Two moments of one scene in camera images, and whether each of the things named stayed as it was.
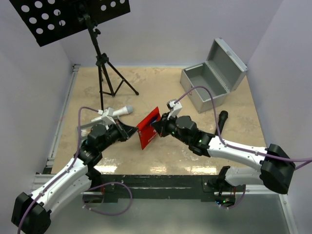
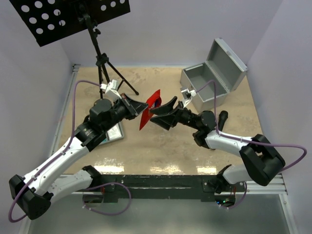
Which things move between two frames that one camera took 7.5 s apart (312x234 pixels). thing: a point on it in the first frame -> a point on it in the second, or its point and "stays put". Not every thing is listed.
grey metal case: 221,73 stays put
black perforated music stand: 50,20 stays put
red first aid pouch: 146,131 -> 154,101
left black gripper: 127,130 -> 136,107
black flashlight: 223,116 stays put
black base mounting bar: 107,188 stays put
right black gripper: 161,126 -> 165,121
